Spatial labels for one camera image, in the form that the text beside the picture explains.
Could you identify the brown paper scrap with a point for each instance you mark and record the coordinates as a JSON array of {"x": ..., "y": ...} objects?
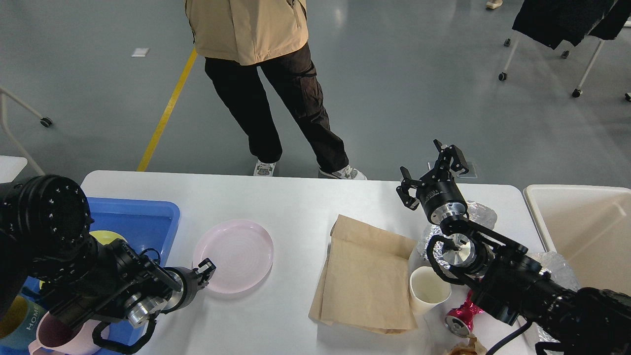
[{"x": 472, "y": 346}]

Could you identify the black jacket on chair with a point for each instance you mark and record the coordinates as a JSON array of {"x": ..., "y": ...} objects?
[{"x": 551, "y": 22}]

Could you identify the crushed pink can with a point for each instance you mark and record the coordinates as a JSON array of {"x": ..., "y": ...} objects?
[{"x": 460, "y": 321}]

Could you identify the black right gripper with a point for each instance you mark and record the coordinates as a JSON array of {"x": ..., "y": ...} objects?
[{"x": 440, "y": 196}]

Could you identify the yellow plate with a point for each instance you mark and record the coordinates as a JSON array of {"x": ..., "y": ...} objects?
[{"x": 106, "y": 237}]

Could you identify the pink mug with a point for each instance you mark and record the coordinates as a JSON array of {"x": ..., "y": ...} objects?
[{"x": 53, "y": 337}]

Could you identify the pink plate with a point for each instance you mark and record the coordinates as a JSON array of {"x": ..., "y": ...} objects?
[{"x": 242, "y": 252}]

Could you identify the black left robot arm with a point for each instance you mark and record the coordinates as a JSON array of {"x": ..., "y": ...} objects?
[{"x": 45, "y": 234}]

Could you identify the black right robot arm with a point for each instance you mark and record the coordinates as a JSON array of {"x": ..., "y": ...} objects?
[{"x": 505, "y": 282}]

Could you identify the person in beige jacket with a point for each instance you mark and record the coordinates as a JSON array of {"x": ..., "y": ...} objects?
[{"x": 240, "y": 38}]

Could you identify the teal mug with yellow inside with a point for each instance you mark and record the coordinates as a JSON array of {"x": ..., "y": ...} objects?
[{"x": 18, "y": 327}]

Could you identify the brown paper bag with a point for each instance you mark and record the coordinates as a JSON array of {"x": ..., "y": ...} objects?
[{"x": 364, "y": 282}]

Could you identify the white paper cup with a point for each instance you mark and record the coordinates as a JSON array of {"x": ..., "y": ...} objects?
[{"x": 427, "y": 290}]

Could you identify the person in blue jeans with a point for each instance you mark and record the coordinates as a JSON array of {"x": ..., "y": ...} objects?
[{"x": 493, "y": 4}]

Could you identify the crumpled aluminium foil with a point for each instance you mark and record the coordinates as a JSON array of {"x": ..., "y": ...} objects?
[{"x": 478, "y": 213}]

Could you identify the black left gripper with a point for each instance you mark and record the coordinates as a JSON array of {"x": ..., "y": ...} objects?
[{"x": 189, "y": 280}]

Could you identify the white rolling table left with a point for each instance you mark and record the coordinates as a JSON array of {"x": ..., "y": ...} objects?
[{"x": 7, "y": 127}]

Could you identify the white office chair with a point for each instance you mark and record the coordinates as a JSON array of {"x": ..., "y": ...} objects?
[{"x": 596, "y": 70}]

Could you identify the beige plastic bin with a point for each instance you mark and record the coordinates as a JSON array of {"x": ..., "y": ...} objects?
[{"x": 590, "y": 226}]

